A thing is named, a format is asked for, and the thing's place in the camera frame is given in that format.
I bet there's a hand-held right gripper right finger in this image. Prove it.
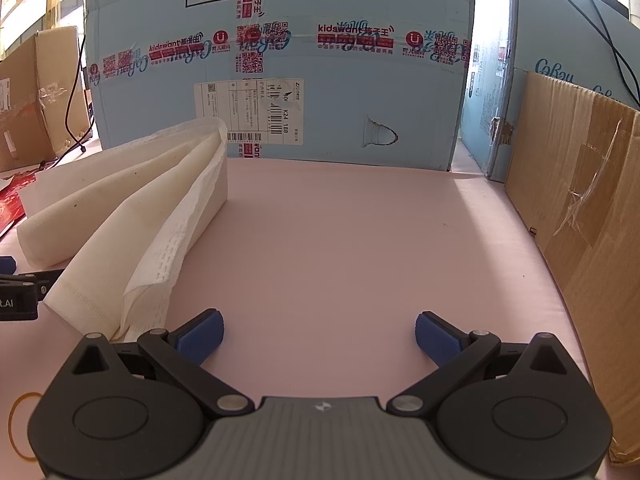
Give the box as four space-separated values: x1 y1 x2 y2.
387 311 591 417

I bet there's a yellow rubber band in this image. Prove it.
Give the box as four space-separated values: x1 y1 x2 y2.
8 392 42 462

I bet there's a red printed paper bag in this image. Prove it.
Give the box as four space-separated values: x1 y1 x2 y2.
0 172 40 239

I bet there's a large blue cardboard box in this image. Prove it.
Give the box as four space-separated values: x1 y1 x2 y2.
82 0 477 173

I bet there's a brown cardboard box with tape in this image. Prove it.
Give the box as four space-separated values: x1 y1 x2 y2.
504 70 640 466

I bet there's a white fabric shopping bag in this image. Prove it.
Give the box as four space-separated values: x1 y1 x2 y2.
16 116 229 343

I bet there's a black cable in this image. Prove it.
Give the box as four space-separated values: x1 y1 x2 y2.
64 35 102 155
542 0 640 107

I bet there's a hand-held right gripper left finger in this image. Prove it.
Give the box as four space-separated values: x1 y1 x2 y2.
52 309 256 417

